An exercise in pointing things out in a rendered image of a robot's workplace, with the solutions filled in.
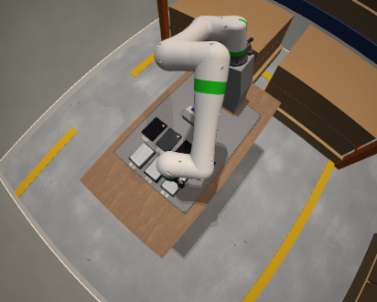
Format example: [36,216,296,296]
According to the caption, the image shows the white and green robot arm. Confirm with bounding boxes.
[154,16,253,181]

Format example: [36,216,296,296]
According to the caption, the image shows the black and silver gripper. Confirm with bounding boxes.
[174,179,185,189]

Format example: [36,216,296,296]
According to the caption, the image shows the grey control panel with coloured keys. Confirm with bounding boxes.
[182,106,194,126]

